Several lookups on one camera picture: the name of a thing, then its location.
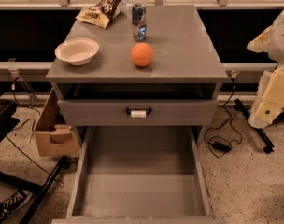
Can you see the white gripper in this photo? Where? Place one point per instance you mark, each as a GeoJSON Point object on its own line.
{"type": "Point", "coordinates": [282, 42]}

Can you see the blue redbull can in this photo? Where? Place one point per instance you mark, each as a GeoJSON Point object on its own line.
{"type": "Point", "coordinates": [139, 21]}

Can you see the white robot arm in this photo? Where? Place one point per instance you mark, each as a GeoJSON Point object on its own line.
{"type": "Point", "coordinates": [276, 41]}

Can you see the grey drawer cabinet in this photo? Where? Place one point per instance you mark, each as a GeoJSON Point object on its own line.
{"type": "Point", "coordinates": [185, 65]}

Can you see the open grey drawer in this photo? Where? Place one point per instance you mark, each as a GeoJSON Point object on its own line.
{"type": "Point", "coordinates": [139, 175]}

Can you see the orange fruit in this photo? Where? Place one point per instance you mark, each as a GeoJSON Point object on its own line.
{"type": "Point", "coordinates": [141, 54]}

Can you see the brown chip bag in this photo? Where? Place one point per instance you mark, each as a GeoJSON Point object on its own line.
{"type": "Point", "coordinates": [102, 13]}

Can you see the white bowl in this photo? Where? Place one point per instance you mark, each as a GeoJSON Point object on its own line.
{"type": "Point", "coordinates": [77, 51]}

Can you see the cardboard box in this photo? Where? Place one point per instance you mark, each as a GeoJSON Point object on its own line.
{"type": "Point", "coordinates": [53, 136]}

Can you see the black white sneaker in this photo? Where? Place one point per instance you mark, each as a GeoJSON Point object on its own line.
{"type": "Point", "coordinates": [15, 201]}

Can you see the black power adapter with cable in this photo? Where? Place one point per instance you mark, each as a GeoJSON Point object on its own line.
{"type": "Point", "coordinates": [217, 145]}

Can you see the closed grey drawer with handle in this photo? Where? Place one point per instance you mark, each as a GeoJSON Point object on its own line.
{"type": "Point", "coordinates": [138, 112]}

